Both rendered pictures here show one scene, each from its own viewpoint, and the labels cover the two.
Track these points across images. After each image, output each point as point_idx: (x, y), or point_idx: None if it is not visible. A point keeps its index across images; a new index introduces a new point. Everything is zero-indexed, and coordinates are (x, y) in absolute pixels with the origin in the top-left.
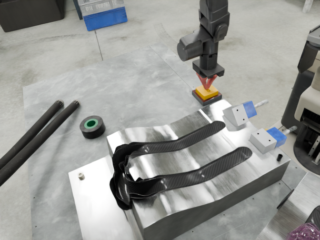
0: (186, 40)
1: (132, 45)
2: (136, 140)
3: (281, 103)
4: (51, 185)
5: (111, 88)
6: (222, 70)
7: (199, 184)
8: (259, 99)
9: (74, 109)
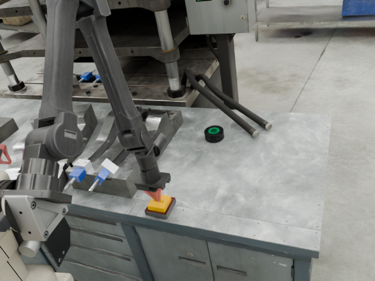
0: (152, 131)
1: None
2: (148, 120)
3: None
4: (194, 114)
5: (255, 160)
6: (135, 180)
7: (107, 137)
8: None
9: (244, 129)
